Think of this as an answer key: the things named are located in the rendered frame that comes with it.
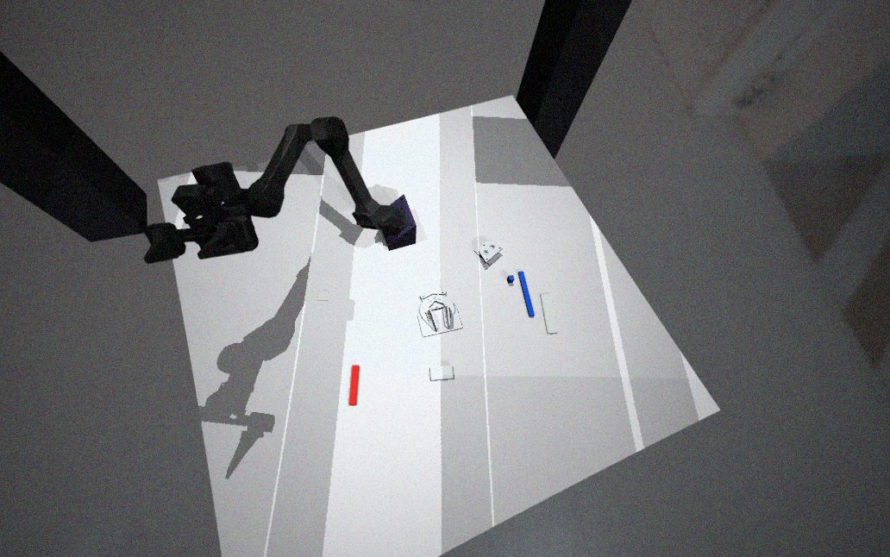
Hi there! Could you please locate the dark red bar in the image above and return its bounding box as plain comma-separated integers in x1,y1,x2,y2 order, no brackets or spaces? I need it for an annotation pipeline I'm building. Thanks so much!
348,365,360,405

